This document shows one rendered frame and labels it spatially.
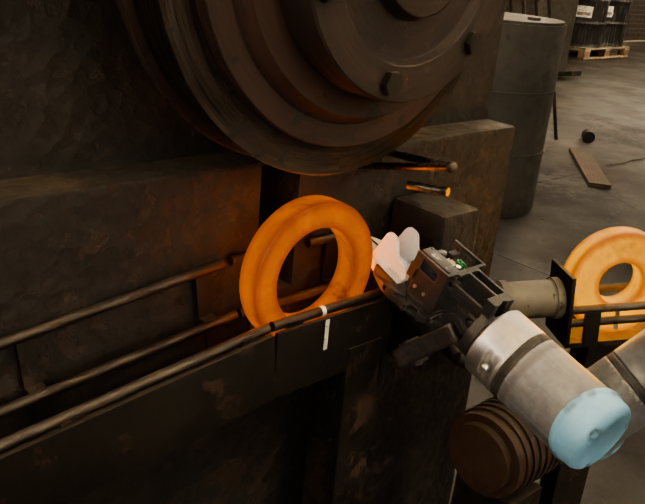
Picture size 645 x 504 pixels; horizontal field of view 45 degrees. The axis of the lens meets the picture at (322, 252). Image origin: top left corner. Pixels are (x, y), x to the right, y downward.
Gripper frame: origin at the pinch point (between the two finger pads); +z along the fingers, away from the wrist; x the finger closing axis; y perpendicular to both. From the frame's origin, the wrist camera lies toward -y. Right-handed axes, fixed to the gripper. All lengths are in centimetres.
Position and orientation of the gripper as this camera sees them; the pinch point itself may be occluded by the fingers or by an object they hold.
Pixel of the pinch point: (372, 248)
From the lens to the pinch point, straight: 102.5
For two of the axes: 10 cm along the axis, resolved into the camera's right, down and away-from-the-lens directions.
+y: 2.9, -7.8, -5.5
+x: -7.4, 1.9, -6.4
